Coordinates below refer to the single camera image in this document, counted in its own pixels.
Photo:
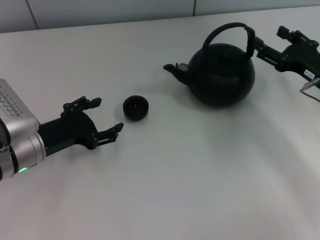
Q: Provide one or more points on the black round teapot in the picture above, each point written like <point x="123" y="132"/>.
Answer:
<point x="220" y="80"/>

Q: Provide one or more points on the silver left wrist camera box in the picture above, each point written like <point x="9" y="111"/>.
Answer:
<point x="15" y="107"/>

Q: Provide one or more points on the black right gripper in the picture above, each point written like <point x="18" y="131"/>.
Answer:
<point x="300" y="60"/>

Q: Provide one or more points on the small black teacup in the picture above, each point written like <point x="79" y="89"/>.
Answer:
<point x="136" y="108"/>

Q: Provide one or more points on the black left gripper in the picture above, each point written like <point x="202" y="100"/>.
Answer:
<point x="70" y="130"/>

